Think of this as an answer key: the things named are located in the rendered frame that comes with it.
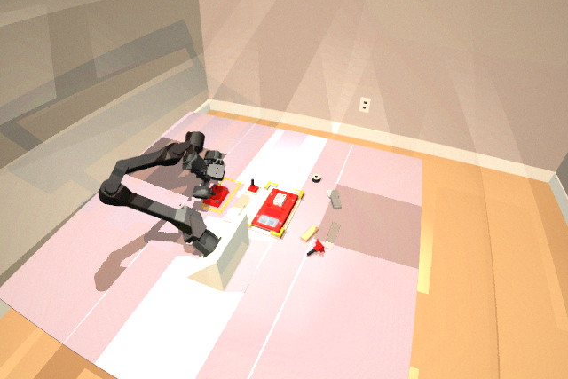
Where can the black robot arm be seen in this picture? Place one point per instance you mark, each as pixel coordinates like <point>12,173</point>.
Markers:
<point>186,219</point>

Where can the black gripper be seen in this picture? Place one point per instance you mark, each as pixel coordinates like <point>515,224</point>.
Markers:
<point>203,191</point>

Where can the red rectangular shell with corner holes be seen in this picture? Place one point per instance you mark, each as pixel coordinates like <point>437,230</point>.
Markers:
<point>220,192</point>

